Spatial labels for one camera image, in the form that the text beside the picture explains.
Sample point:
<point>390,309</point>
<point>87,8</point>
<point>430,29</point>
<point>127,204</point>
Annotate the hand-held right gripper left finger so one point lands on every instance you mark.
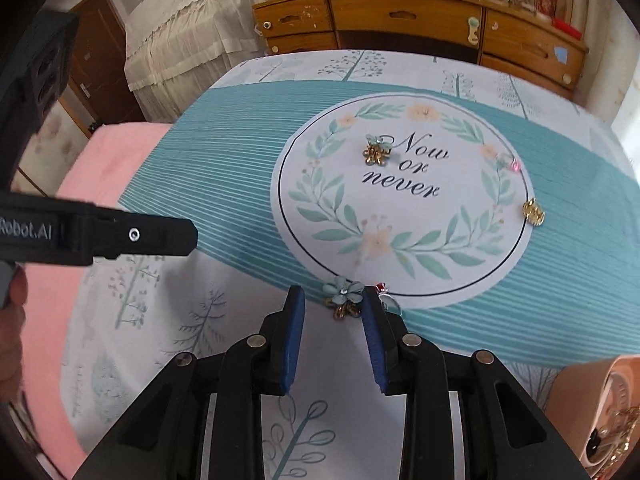
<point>295,340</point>

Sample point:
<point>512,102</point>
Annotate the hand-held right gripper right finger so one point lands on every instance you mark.
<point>375,345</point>

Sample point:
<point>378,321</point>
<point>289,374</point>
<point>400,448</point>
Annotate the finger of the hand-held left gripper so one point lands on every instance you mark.
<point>150,235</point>

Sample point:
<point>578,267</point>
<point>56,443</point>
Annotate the blue flower earring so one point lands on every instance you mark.
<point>340,292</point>
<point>375,152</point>

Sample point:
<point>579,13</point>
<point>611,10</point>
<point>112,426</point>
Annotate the pink plastic drawer box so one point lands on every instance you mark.
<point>575,395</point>

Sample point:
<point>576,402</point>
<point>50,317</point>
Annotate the white band smart watch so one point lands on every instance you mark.
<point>620,395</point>

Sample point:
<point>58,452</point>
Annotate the person's left hand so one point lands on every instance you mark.
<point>10,350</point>

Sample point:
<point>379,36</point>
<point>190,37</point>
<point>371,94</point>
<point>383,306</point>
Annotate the pink blanket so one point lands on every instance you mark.
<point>90,170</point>

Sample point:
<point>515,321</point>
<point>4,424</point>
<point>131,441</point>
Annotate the brown wooden door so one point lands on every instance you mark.
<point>105,60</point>

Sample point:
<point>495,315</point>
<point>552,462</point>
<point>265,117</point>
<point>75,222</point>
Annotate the white lace cover cloth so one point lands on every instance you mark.
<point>190,35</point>

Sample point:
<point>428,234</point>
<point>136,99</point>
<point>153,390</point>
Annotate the pink gem earring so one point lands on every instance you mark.
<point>514,165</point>

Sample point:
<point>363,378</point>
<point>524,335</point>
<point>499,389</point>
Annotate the wooden desk with drawers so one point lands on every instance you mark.
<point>400,17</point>

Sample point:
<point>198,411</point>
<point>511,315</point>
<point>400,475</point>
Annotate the teal drawer safety latch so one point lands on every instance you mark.
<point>473,29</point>

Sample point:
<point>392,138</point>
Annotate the blue sticker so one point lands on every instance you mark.
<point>562,55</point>

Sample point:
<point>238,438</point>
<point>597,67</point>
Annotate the white leaf print curtain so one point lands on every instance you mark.
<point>615,85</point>

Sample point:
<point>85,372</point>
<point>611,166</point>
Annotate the red box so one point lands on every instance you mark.
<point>567,29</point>

